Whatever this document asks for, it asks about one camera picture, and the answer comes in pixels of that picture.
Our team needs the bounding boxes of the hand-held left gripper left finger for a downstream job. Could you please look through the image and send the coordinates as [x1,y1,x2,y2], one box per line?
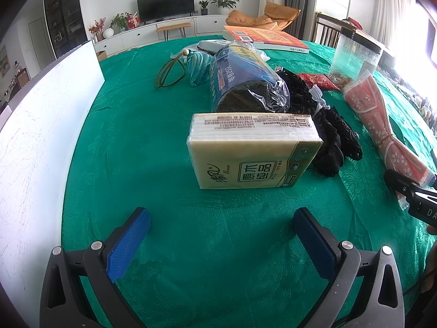
[40,207,152,328]

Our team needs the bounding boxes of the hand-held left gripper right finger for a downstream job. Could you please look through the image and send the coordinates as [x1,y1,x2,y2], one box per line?
[293,207,405,328]

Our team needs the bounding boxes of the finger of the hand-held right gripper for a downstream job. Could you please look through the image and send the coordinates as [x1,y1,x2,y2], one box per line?
[384,170,415,199]

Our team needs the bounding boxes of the black lace cloth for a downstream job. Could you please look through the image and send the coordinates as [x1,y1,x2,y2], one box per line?
[275,66,363,178]

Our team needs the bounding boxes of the red patterned roll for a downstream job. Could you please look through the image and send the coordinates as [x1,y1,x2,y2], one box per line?
[342,70,437,209]

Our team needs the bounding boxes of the beige tissue pack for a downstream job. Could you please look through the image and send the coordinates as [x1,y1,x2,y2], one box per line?
[187,113,324,190]

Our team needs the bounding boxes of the person's right hand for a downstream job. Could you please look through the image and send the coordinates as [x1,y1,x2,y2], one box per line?
[421,224,437,292]

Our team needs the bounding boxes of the green tablecloth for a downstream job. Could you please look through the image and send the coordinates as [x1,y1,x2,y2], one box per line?
[61,34,437,328]

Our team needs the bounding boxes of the red packet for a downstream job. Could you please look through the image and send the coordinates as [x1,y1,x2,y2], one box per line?
[295,73,342,92]

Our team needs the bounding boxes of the clear plastic jar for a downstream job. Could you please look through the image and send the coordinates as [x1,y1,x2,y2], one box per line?
[328,27,383,87]

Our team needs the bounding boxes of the white board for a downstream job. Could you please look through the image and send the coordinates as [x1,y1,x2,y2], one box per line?
[0,40,105,291]

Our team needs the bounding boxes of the wooden chair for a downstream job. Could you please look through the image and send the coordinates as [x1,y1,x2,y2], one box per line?
[314,12,342,46]

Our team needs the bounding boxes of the white sheer curtain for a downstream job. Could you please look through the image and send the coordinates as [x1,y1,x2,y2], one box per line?
[372,0,420,46]

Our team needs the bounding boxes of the teal striped pouch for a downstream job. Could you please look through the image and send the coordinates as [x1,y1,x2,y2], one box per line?
[184,49,214,87]

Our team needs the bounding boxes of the blue plastic bag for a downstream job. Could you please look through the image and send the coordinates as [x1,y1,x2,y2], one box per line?
[209,43,291,114]

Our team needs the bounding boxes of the orange book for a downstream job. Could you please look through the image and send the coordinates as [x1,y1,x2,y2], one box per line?
[223,25,311,54]

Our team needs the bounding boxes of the orange lounge chair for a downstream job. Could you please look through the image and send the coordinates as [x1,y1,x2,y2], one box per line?
[226,2,301,32]

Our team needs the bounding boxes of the white television cabinet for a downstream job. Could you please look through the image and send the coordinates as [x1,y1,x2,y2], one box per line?
[93,14,233,57]

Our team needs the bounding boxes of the white plastic packet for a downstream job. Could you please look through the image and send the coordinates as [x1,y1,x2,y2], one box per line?
[197,39,236,54]

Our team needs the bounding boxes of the red flowers in white vase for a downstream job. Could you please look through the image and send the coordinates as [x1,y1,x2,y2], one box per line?
[88,19,114,42]

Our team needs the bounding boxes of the wooden bench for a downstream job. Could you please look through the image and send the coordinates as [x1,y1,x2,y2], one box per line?
[156,22,192,42]

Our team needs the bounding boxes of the bushy green potted plant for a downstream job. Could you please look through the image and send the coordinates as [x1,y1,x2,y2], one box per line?
[110,13,128,31]

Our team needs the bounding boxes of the dark display cabinet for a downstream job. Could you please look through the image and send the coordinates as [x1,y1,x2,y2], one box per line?
[43,0,88,58]

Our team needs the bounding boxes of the black television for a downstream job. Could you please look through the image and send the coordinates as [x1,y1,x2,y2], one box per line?
[137,0,196,23]

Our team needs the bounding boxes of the large green potted plant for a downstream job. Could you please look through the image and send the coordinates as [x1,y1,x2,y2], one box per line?
[210,0,240,15]

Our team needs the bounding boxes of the brown strap loop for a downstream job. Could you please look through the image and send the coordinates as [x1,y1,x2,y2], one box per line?
[155,49,190,89]

